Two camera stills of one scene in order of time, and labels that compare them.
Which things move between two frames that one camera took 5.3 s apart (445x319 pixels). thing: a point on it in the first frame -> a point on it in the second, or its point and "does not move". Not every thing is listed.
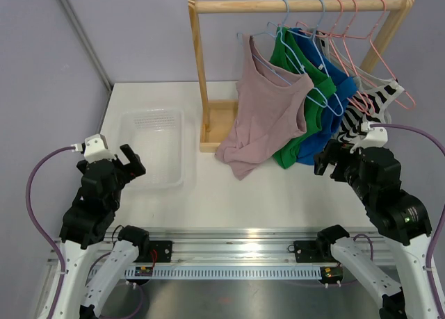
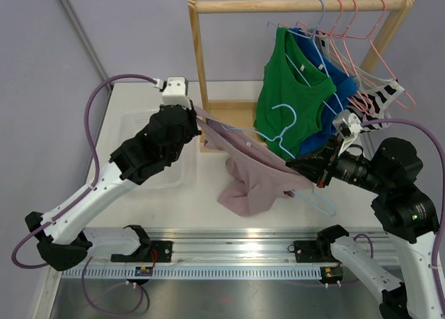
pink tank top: (268, 115) -> (261, 177)
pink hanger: (331, 35) does not move
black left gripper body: (128, 172) -> (190, 130)
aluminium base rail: (245, 247) does not move
